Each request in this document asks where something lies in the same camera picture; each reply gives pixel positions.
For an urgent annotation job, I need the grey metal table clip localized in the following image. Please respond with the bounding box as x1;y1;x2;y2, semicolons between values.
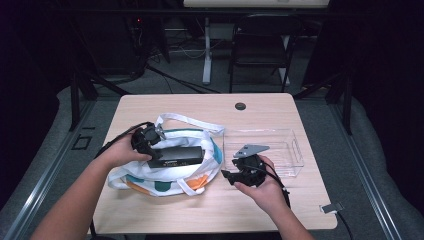
320;201;345;215

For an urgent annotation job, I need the white green orange tote bag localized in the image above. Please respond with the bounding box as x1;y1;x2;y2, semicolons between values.
106;112;226;198

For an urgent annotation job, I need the aluminium floor rail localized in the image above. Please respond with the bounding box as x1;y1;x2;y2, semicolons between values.
2;99;98;240
327;99;403;240

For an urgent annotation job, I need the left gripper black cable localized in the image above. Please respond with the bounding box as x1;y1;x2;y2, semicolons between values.
89;121;152;240

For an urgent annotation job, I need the clear plastic box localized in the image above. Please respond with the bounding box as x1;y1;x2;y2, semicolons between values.
222;128;305;180

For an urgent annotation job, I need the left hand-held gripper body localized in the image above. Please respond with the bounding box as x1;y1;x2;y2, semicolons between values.
130;121;167;158

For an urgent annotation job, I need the black clip cable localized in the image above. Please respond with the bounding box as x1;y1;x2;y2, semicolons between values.
335;211;354;240

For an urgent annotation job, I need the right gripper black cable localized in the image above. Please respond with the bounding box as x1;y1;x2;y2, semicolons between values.
255;162;292;210

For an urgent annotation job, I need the black metal stand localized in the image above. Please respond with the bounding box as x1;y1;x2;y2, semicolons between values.
292;66;354;136
67;69;132;132

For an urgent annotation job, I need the person's right hand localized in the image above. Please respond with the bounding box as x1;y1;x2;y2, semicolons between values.
232;154;292;215

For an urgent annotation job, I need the black floor cable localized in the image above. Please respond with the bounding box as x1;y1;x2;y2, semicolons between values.
144;64;222;95

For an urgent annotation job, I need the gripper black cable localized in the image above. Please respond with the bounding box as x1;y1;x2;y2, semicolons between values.
255;162;292;210
89;121;152;240

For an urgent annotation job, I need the person's left hand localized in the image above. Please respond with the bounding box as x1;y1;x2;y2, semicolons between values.
99;132;153;170

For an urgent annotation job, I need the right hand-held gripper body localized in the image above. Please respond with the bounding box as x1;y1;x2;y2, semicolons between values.
231;143;271;188

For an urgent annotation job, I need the black rectangular case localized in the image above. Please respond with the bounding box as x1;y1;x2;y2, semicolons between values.
146;145;205;169

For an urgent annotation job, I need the white desk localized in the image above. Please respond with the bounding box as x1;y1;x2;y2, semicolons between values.
182;0;331;86

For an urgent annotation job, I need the black computer tower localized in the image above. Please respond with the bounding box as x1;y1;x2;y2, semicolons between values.
82;12;148;77

